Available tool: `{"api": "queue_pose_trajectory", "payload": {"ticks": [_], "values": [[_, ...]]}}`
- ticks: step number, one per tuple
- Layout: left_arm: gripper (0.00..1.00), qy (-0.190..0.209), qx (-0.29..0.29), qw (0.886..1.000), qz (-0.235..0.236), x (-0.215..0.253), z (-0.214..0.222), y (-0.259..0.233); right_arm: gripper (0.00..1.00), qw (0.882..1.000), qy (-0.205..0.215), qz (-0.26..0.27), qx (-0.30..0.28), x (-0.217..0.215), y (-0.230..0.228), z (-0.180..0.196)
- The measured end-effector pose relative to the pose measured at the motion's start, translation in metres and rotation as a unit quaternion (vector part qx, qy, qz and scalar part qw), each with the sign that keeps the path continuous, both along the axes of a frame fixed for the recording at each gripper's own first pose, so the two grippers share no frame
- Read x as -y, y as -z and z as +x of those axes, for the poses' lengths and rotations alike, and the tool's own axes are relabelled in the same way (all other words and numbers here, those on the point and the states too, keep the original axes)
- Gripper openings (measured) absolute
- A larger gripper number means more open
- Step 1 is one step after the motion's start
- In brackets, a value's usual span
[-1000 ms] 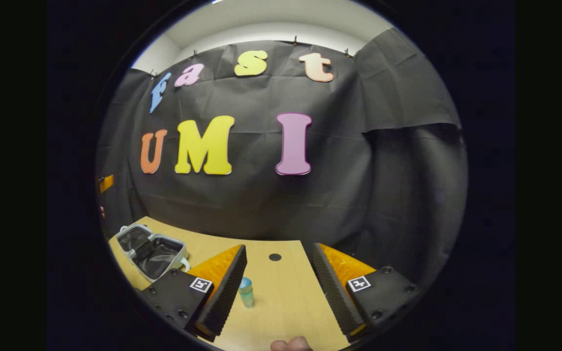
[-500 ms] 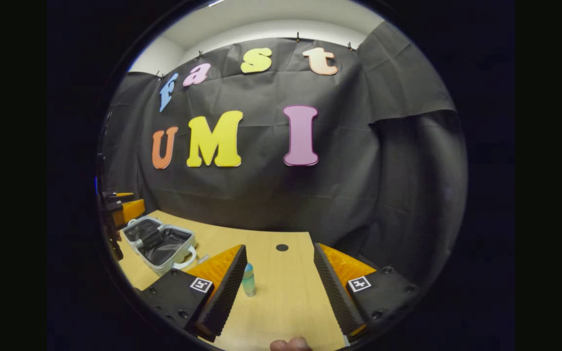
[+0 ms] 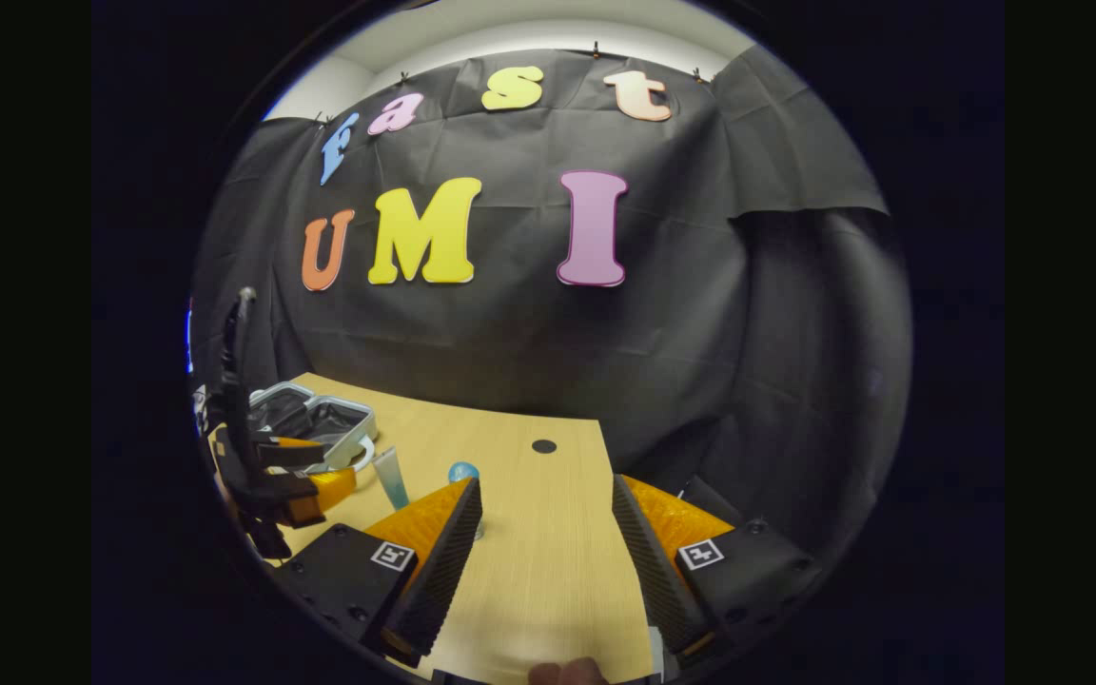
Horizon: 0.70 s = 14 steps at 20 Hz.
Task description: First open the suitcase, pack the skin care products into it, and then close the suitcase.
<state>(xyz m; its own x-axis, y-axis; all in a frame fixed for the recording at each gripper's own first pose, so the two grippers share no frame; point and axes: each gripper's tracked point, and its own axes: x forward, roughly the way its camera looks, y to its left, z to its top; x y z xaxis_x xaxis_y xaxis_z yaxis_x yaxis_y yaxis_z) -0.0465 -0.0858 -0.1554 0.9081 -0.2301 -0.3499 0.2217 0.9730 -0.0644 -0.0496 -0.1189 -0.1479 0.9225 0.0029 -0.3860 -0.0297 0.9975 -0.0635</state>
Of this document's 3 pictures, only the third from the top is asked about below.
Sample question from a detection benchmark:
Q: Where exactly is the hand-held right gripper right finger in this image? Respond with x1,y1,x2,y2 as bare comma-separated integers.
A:
611,473,825,657

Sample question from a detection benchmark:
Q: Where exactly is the black backdrop cloth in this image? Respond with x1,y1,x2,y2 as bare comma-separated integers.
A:
188,43,915,572

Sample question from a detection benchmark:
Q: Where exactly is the translucent teal squeeze tube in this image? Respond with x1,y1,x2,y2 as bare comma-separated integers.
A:
374,447,411,511

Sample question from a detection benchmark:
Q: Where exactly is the teal bottle with blue cap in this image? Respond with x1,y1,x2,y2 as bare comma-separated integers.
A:
447,460,487,541

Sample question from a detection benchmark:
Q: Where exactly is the row of black cloth clips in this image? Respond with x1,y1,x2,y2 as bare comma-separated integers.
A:
317,41,707,127

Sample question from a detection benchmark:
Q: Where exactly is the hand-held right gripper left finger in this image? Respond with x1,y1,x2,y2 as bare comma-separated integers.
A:
272,476,484,667

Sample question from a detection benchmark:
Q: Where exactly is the light blue small suitcase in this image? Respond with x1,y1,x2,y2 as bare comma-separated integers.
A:
248,381,380,477

